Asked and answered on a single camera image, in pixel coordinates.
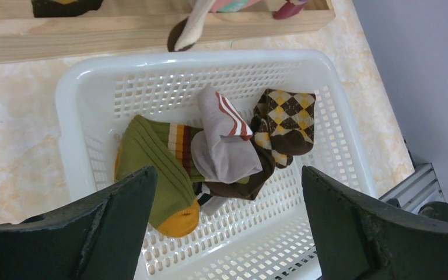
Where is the cream sock brown toe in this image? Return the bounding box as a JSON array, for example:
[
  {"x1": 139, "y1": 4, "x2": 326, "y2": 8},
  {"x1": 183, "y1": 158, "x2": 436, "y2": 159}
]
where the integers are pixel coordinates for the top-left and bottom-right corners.
[{"x1": 167, "y1": 0, "x2": 215, "y2": 52}]

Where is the wooden hanger rack frame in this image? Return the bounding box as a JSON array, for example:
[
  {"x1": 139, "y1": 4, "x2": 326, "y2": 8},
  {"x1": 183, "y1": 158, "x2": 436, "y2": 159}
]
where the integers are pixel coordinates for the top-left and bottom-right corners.
[{"x1": 0, "y1": 1, "x2": 335, "y2": 64}]

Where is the brown yellow argyle sock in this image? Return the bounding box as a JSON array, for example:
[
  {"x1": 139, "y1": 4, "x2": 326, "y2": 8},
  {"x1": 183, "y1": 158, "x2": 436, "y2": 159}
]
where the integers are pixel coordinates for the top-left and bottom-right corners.
[{"x1": 251, "y1": 89, "x2": 316, "y2": 169}]

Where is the grey sock with red stripes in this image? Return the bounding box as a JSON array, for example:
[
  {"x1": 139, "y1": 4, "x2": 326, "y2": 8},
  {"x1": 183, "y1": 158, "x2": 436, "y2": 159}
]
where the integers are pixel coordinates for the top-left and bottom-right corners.
[{"x1": 191, "y1": 86, "x2": 263, "y2": 184}]

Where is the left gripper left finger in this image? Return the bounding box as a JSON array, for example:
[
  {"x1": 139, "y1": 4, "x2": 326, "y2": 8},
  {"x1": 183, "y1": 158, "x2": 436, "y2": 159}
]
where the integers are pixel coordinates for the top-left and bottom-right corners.
[{"x1": 0, "y1": 166, "x2": 158, "y2": 279}]

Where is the white plastic mesh basket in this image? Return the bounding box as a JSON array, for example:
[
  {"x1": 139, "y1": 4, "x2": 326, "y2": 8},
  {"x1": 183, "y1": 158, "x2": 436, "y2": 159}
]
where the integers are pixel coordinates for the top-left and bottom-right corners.
[{"x1": 55, "y1": 50, "x2": 376, "y2": 279}]

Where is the green striped sock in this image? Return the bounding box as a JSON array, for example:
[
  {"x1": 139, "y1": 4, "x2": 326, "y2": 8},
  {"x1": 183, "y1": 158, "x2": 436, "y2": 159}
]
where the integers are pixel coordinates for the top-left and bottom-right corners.
[{"x1": 115, "y1": 115, "x2": 200, "y2": 237}]

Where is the maroon striped sock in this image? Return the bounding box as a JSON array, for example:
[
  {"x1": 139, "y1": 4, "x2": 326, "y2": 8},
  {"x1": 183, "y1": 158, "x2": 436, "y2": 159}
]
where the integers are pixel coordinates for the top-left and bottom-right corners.
[{"x1": 272, "y1": 0, "x2": 308, "y2": 20}]

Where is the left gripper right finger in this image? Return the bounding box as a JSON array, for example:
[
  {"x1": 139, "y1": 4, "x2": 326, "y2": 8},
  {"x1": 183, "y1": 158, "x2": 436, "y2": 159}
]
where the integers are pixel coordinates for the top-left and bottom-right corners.
[{"x1": 302, "y1": 166, "x2": 448, "y2": 279}]

